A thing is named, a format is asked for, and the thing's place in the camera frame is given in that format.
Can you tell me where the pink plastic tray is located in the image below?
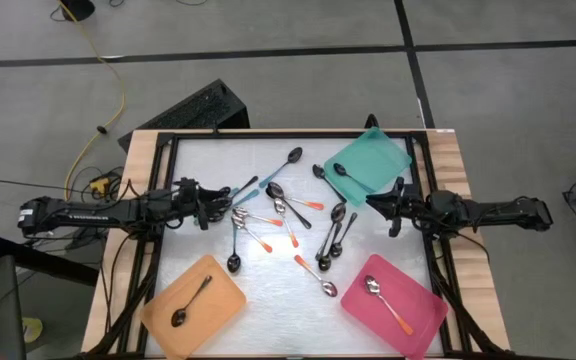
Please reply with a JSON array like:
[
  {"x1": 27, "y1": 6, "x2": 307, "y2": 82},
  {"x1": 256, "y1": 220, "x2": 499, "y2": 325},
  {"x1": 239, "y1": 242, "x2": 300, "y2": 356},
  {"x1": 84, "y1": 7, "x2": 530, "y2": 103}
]
[{"x1": 340, "y1": 253, "x2": 449, "y2": 360}]

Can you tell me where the yellow disc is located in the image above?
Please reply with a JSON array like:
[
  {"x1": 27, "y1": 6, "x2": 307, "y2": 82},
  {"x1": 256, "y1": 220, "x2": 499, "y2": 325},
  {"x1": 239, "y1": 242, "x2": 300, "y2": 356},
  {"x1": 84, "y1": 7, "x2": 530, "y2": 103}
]
[{"x1": 21, "y1": 317, "x2": 45, "y2": 345}]

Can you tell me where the black aluminium table frame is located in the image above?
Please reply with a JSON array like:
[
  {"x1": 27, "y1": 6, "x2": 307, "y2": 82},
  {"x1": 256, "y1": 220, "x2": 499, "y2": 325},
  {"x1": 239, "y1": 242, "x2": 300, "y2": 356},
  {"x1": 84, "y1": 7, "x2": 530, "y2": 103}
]
[{"x1": 85, "y1": 129, "x2": 512, "y2": 360}]

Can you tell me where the orange plastic tray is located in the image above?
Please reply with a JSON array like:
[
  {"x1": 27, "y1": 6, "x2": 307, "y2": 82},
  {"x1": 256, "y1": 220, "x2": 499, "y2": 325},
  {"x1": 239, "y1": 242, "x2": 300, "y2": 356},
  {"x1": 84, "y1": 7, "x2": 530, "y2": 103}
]
[{"x1": 140, "y1": 255, "x2": 248, "y2": 360}]

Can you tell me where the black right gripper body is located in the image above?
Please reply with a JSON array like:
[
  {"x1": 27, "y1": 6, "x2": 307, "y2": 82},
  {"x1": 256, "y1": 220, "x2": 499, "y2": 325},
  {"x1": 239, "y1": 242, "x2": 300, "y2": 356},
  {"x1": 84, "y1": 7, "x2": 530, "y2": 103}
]
[{"x1": 389, "y1": 176, "x2": 433, "y2": 239}]

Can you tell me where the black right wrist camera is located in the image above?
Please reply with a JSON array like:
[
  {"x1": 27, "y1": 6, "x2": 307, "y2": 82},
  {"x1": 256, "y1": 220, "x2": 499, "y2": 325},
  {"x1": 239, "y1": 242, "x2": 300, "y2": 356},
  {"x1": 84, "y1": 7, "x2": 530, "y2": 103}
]
[{"x1": 426, "y1": 189, "x2": 462, "y2": 217}]

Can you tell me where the black round base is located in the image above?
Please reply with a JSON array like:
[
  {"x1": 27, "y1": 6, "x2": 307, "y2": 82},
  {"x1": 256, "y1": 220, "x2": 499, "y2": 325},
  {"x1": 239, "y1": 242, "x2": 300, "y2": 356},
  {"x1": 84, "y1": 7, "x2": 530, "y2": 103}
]
[{"x1": 59, "y1": 0, "x2": 97, "y2": 23}]

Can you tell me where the black metal spoon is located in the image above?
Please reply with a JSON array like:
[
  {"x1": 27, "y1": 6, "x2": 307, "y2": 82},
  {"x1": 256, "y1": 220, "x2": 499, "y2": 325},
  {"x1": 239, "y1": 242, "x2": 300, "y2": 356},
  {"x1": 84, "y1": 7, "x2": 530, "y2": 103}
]
[
  {"x1": 170, "y1": 274, "x2": 214, "y2": 329},
  {"x1": 318, "y1": 222, "x2": 344, "y2": 272},
  {"x1": 315, "y1": 202, "x2": 348, "y2": 260},
  {"x1": 312, "y1": 163, "x2": 348, "y2": 204},
  {"x1": 329, "y1": 212, "x2": 359, "y2": 259},
  {"x1": 265, "y1": 181, "x2": 314, "y2": 230},
  {"x1": 227, "y1": 175, "x2": 260, "y2": 199}
]

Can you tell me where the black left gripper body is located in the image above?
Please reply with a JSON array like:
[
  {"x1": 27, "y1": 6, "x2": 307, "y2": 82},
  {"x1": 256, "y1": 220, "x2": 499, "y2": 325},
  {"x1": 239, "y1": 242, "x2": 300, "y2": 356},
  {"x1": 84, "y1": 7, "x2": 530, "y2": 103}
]
[{"x1": 171, "y1": 176, "x2": 210, "y2": 233}]

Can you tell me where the silver spoon orange handle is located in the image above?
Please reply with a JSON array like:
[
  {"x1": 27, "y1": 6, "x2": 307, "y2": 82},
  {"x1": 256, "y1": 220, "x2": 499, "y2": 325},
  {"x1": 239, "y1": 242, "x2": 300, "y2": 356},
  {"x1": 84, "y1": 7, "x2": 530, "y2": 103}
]
[
  {"x1": 231, "y1": 217, "x2": 274, "y2": 254},
  {"x1": 293, "y1": 254, "x2": 339, "y2": 298},
  {"x1": 274, "y1": 197, "x2": 300, "y2": 250},
  {"x1": 232, "y1": 206, "x2": 285, "y2": 227},
  {"x1": 364, "y1": 274, "x2": 415, "y2": 337},
  {"x1": 277, "y1": 192, "x2": 326, "y2": 211}
]

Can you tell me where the white table mat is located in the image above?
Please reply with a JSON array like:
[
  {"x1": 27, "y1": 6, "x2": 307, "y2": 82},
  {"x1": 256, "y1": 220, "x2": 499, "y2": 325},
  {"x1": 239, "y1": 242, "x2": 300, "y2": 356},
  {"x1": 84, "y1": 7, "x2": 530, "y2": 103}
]
[{"x1": 145, "y1": 137, "x2": 444, "y2": 357}]

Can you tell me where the black perforated computer case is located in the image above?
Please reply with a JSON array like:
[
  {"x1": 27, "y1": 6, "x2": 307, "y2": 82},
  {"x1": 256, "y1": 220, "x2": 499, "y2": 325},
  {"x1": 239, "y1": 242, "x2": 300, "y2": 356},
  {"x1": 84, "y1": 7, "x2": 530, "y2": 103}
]
[{"x1": 117, "y1": 78, "x2": 252, "y2": 153}]

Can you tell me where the yellow floor cable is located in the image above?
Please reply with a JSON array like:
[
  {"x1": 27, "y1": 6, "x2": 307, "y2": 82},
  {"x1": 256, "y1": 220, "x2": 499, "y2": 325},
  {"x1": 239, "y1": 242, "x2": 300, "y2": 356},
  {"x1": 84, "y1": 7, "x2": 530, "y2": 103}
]
[{"x1": 59, "y1": 1, "x2": 127, "y2": 201}]

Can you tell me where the black floor beam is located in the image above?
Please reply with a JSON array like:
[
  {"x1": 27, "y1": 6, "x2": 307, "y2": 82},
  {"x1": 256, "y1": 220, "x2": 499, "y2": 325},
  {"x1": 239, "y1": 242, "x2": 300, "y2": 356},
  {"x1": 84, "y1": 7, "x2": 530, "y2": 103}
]
[{"x1": 0, "y1": 234, "x2": 100, "y2": 287}]

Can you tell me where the teal plastic tray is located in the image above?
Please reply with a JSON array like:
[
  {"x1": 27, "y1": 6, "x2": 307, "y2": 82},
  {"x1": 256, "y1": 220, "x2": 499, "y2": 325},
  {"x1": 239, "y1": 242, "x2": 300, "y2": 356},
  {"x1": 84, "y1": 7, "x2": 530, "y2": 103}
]
[{"x1": 323, "y1": 126, "x2": 414, "y2": 208}]

